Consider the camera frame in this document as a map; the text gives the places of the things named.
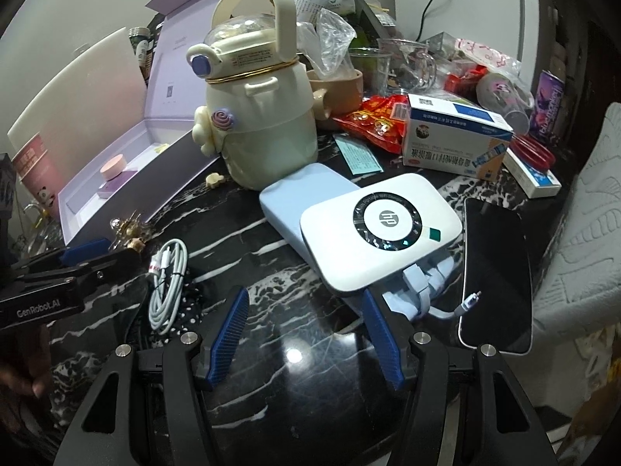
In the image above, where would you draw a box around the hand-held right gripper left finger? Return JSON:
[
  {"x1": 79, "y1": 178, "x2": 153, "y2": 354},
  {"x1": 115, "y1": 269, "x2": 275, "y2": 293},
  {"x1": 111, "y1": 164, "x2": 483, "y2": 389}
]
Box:
[{"x1": 52, "y1": 286, "x2": 250, "y2": 466}]

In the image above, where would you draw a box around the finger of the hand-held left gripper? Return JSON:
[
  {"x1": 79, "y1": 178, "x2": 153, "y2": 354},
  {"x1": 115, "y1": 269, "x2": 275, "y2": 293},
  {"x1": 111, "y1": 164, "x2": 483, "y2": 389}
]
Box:
[
  {"x1": 72, "y1": 249, "x2": 156, "y2": 298},
  {"x1": 10, "y1": 238, "x2": 112, "y2": 277}
]

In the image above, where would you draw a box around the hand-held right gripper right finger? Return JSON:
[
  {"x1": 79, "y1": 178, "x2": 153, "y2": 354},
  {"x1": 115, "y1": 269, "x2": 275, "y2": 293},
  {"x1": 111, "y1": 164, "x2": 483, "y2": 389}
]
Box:
[{"x1": 360, "y1": 290, "x2": 564, "y2": 466}]

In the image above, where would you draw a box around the gold metal hair clip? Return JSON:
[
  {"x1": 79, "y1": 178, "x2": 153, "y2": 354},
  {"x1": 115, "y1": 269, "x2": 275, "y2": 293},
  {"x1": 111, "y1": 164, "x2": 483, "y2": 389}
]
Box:
[{"x1": 109, "y1": 210, "x2": 146, "y2": 248}]

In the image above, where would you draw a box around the black polka-dot hair bow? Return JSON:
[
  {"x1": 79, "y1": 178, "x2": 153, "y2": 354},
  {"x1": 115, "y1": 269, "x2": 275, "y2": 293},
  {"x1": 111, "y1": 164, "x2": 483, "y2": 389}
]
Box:
[{"x1": 123, "y1": 279, "x2": 214, "y2": 345}]

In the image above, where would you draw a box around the white charging cable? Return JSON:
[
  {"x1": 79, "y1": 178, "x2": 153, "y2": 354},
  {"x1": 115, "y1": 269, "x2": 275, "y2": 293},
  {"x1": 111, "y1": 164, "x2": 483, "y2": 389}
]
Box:
[{"x1": 147, "y1": 239, "x2": 190, "y2": 335}]

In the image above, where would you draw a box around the purple rectangular carton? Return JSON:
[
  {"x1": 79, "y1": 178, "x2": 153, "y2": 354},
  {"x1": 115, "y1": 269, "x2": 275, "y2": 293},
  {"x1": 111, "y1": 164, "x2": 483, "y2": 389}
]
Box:
[{"x1": 96, "y1": 170, "x2": 139, "y2": 200}]

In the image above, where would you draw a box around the pink round compact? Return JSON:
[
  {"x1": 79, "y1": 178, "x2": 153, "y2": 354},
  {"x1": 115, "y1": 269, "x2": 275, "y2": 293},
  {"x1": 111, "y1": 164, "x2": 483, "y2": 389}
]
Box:
[{"x1": 99, "y1": 154, "x2": 124, "y2": 180}]

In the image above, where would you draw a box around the lavender gift box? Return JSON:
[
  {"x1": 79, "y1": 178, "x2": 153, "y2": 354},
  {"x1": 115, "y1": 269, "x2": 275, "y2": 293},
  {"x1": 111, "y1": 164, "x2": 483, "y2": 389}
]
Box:
[{"x1": 57, "y1": 0, "x2": 249, "y2": 247}]

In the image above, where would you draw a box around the person's left hand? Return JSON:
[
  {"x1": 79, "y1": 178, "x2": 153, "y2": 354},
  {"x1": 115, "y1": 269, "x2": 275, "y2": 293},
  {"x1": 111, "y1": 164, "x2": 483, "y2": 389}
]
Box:
[{"x1": 0, "y1": 349, "x2": 52, "y2": 399}]

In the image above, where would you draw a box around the clear glass cartoon mug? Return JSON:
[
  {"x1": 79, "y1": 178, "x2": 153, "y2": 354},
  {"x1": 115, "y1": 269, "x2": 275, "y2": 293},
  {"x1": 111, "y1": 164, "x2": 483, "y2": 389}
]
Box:
[{"x1": 19, "y1": 201, "x2": 66, "y2": 258}]

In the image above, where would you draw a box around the pink paper cup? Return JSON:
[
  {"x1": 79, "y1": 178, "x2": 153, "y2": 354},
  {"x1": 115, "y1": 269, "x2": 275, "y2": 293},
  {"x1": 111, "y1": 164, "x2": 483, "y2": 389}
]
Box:
[{"x1": 10, "y1": 132, "x2": 61, "y2": 219}]

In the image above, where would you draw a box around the white round-display power bank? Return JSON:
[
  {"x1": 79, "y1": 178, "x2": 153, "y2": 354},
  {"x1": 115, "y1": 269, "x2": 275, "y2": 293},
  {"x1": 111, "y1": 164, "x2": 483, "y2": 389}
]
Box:
[{"x1": 300, "y1": 172, "x2": 464, "y2": 297}]

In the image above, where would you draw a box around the black smartphone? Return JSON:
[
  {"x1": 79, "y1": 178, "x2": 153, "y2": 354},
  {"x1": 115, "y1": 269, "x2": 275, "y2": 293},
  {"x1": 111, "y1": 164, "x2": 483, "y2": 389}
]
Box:
[{"x1": 458, "y1": 196, "x2": 533, "y2": 355}]

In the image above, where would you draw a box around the white cutting board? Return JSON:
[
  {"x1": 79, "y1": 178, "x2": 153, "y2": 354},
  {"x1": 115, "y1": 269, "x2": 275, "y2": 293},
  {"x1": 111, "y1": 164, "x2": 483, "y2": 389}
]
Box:
[{"x1": 7, "y1": 24, "x2": 151, "y2": 166}]

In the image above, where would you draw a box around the light blue power bank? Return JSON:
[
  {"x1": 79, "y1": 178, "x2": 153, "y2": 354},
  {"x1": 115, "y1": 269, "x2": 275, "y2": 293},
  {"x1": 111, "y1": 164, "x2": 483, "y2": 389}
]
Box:
[{"x1": 258, "y1": 162, "x2": 467, "y2": 323}]

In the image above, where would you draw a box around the teal paper sachet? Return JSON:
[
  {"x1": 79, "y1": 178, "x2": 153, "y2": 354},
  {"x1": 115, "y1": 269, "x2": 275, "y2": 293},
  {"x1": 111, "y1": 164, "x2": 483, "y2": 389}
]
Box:
[{"x1": 334, "y1": 136, "x2": 384, "y2": 176}]

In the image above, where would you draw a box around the cream cartoon water bottle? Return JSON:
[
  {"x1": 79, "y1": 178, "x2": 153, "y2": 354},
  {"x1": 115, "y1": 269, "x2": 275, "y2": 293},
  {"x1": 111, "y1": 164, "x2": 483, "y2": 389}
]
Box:
[{"x1": 193, "y1": 0, "x2": 318, "y2": 191}]

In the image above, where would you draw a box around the black printed packet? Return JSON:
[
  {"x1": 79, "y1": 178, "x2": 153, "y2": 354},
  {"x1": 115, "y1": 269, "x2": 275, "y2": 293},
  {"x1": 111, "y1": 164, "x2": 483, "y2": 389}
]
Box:
[{"x1": 127, "y1": 25, "x2": 158, "y2": 85}]

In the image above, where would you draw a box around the white blue medicine box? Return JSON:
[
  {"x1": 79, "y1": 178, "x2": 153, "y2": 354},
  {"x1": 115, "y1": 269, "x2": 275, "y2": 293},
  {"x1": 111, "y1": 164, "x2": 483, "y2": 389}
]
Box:
[{"x1": 402, "y1": 93, "x2": 514, "y2": 178}]

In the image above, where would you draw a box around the red snack packet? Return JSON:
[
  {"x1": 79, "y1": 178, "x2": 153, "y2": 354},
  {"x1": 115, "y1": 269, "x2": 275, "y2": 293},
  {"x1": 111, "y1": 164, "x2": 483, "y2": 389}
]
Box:
[{"x1": 332, "y1": 96, "x2": 413, "y2": 155}]

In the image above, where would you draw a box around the small white blue box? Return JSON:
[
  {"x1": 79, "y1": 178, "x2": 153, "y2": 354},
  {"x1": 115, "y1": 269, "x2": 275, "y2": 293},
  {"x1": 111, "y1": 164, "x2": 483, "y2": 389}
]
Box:
[{"x1": 502, "y1": 148, "x2": 562, "y2": 199}]

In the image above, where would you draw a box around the grey quilted cushion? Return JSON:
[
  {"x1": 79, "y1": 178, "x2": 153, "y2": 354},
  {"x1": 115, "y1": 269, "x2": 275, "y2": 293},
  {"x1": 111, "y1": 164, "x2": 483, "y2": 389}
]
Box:
[{"x1": 529, "y1": 102, "x2": 621, "y2": 345}]

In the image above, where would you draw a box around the clear printed plastic cup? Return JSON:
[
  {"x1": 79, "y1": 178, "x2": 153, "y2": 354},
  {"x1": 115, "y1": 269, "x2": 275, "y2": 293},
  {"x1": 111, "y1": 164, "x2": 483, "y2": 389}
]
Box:
[{"x1": 475, "y1": 73, "x2": 532, "y2": 137}]

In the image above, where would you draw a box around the clear glass measuring mug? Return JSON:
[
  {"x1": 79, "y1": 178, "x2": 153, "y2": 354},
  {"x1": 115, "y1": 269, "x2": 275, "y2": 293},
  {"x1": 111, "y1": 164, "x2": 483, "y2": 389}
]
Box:
[{"x1": 376, "y1": 36, "x2": 437, "y2": 95}]

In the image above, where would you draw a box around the purple drink can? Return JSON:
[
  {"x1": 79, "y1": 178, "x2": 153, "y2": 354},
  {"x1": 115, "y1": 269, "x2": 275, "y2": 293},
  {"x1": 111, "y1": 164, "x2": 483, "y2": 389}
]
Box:
[{"x1": 531, "y1": 70, "x2": 566, "y2": 144}]

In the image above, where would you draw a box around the white pink printed bag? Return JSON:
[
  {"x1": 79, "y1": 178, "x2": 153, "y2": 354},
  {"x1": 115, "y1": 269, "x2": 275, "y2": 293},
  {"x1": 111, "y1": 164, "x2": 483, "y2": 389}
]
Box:
[{"x1": 456, "y1": 39, "x2": 515, "y2": 71}]

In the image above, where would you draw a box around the clear plastic bag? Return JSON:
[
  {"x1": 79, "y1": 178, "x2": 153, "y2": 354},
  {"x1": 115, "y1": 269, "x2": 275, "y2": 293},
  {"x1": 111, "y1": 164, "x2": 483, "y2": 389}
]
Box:
[{"x1": 296, "y1": 10, "x2": 357, "y2": 78}]

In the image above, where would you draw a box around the printed paper leaflet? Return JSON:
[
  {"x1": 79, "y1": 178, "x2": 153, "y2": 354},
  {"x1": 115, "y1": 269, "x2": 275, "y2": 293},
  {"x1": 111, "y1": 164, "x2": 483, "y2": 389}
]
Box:
[{"x1": 293, "y1": 0, "x2": 331, "y2": 25}]

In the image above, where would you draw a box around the white refrigerator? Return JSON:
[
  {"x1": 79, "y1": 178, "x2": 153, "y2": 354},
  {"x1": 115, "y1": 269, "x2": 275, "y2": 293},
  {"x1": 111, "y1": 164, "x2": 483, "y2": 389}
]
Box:
[{"x1": 390, "y1": 0, "x2": 539, "y2": 98}]

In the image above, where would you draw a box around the black power cord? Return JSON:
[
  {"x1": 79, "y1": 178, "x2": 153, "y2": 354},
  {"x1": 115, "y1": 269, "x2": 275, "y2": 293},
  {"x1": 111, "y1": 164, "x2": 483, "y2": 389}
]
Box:
[{"x1": 415, "y1": 0, "x2": 454, "y2": 42}]

